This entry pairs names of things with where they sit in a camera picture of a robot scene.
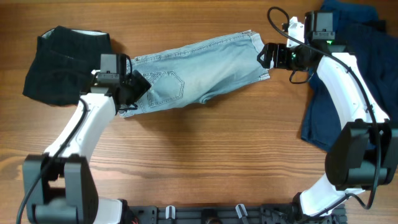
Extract left black cable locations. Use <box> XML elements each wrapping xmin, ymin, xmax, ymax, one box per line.
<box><xmin>15</xmin><ymin>98</ymin><xmax>91</xmax><ymax>224</ymax></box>

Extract black cable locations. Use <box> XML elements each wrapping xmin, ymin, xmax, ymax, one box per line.
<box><xmin>266</xmin><ymin>6</ymin><xmax>382</xmax><ymax>211</ymax></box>
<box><xmin>15</xmin><ymin>98</ymin><xmax>91</xmax><ymax>224</ymax></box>

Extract right black cable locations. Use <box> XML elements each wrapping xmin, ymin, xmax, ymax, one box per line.
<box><xmin>266</xmin><ymin>6</ymin><xmax>382</xmax><ymax>211</ymax></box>

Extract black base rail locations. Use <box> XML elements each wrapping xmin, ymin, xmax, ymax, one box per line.
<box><xmin>130</xmin><ymin>203</ymin><xmax>348</xmax><ymax>224</ymax></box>

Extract light blue denim shorts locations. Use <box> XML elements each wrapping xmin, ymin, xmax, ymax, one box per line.
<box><xmin>119</xmin><ymin>30</ymin><xmax>270</xmax><ymax>118</ymax></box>

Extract dark blue garment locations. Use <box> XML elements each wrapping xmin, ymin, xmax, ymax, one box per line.
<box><xmin>301</xmin><ymin>0</ymin><xmax>397</xmax><ymax>151</ymax></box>

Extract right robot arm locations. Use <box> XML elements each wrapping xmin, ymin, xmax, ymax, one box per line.
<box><xmin>257</xmin><ymin>11</ymin><xmax>397</xmax><ymax>223</ymax></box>

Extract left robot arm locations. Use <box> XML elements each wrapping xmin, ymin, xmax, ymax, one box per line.
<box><xmin>16</xmin><ymin>54</ymin><xmax>151</xmax><ymax>223</ymax></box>

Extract black folded shorts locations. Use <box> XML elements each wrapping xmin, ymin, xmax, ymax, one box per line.
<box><xmin>22</xmin><ymin>26</ymin><xmax>113</xmax><ymax>106</ymax></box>

